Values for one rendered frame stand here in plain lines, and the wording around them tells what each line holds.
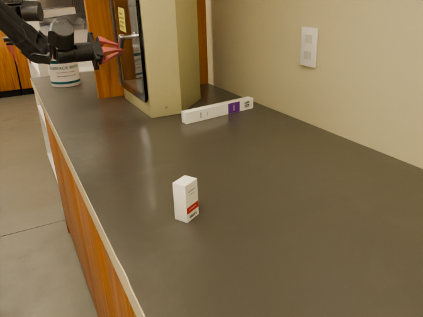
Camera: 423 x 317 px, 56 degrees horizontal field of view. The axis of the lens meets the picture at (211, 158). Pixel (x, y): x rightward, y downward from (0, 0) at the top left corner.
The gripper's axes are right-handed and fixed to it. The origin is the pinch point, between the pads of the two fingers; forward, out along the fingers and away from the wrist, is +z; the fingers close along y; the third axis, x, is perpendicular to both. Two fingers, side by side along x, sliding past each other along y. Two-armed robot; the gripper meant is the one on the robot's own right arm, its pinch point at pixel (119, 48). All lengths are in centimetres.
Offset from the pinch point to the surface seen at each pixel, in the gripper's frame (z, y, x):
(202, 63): 43, 10, 28
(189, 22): 24.8, 4.0, -5.7
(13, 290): -52, -49, 118
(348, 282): 2, -85, -57
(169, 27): 13.9, -1.9, -11.4
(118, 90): 4.8, 4.7, 33.6
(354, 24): 48, -30, -43
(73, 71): -6, 29, 53
